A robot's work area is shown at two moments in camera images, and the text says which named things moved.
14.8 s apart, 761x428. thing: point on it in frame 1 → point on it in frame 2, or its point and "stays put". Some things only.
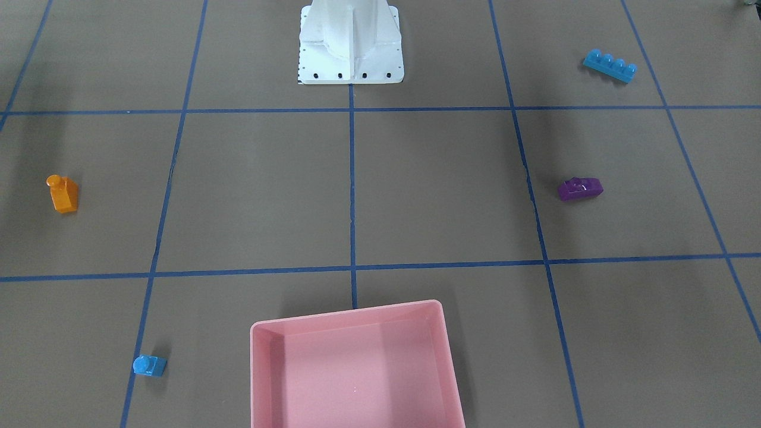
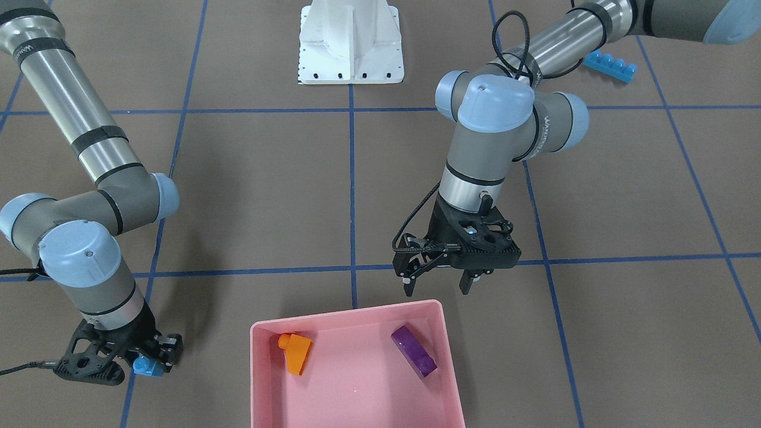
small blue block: [151, 365] stays put
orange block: [64, 193] → [296, 348]
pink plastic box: [384, 367] stays put
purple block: [578, 188] → [413, 352]
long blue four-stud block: [605, 63] stays put
